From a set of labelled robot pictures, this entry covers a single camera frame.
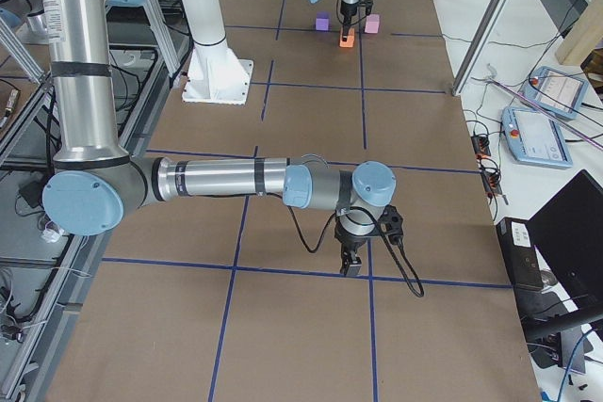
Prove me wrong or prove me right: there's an orange foam block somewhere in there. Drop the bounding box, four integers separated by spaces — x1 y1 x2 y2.
339 28 355 49

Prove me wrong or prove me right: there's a lower teach pendant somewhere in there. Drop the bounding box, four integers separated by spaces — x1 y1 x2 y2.
501 106 573 169

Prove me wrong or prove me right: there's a black looped camera cable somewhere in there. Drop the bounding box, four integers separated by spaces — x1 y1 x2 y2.
287 206 426 298

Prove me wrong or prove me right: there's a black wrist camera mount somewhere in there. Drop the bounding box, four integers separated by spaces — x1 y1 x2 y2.
379 204 403 246

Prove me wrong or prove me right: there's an aluminium frame post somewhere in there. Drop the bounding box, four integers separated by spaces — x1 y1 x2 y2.
451 0 508 96

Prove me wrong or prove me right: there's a wooden beam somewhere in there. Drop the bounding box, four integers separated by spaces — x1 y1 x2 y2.
555 0 603 66

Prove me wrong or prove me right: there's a white pedestal column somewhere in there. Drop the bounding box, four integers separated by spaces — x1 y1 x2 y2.
182 0 253 105

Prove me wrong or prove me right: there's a black box with label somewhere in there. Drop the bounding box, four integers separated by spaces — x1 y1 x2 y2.
497 217 544 292

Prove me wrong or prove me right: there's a teach pendant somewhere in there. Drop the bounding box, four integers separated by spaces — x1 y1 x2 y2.
501 106 573 169
521 66 587 120

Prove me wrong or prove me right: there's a pink foam block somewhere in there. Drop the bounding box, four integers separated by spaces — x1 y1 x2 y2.
364 14 381 35

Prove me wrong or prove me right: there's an upper teach pendant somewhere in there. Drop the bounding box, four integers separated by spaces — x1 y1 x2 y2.
521 66 587 120

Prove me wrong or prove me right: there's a purple foam block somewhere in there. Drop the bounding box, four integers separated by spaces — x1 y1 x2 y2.
315 11 330 32

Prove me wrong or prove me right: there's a black laptop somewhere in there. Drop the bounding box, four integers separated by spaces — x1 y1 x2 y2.
524 169 602 341

